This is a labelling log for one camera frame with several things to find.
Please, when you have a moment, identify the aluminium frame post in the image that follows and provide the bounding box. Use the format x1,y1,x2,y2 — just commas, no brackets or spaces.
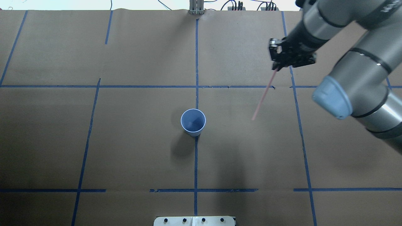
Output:
188,0,205,15

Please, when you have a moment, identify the white camera pole with base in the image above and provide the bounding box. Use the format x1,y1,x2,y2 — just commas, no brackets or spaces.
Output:
153,216,237,226

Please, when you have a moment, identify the upper red black connector box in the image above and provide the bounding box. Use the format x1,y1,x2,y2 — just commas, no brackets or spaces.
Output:
221,0,243,11

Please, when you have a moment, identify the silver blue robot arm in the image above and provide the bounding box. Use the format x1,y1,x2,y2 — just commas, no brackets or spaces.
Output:
268,0,402,153

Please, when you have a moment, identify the red black connector box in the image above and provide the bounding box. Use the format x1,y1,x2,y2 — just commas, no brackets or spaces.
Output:
259,1,278,11
221,0,243,11

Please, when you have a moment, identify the blue cup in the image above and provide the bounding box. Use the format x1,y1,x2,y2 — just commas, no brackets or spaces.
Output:
180,109,206,137

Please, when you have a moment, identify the lower red black connector box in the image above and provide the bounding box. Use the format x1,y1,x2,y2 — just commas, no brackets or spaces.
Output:
259,1,278,11

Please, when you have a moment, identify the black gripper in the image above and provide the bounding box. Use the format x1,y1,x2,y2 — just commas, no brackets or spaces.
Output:
268,38,317,71

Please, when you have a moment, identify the pink chopstick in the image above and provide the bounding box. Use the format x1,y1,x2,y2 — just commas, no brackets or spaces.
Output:
252,69,278,121

